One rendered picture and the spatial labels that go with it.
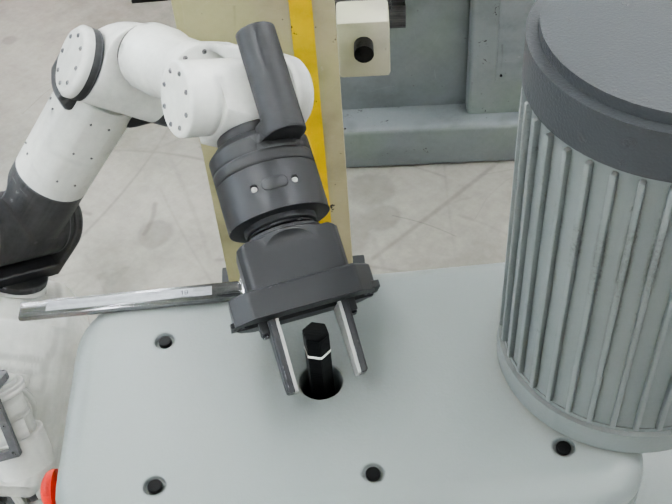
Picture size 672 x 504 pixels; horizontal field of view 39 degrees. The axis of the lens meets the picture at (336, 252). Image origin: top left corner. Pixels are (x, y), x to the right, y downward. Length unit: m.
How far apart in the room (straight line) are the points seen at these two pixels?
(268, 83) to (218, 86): 0.05
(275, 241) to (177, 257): 2.87
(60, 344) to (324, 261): 0.55
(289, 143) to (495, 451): 0.30
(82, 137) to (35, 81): 3.62
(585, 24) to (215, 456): 0.43
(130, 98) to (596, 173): 0.59
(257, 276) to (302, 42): 1.89
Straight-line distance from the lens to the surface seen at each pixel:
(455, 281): 0.88
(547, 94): 0.59
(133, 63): 0.98
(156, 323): 0.88
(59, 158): 1.14
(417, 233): 3.61
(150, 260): 3.65
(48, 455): 1.19
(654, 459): 0.95
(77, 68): 1.03
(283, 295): 0.76
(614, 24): 0.62
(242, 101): 0.81
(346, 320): 0.78
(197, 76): 0.80
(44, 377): 1.27
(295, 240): 0.78
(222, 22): 2.60
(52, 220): 1.20
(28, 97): 4.64
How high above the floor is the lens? 2.54
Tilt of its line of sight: 46 degrees down
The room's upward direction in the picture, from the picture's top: 5 degrees counter-clockwise
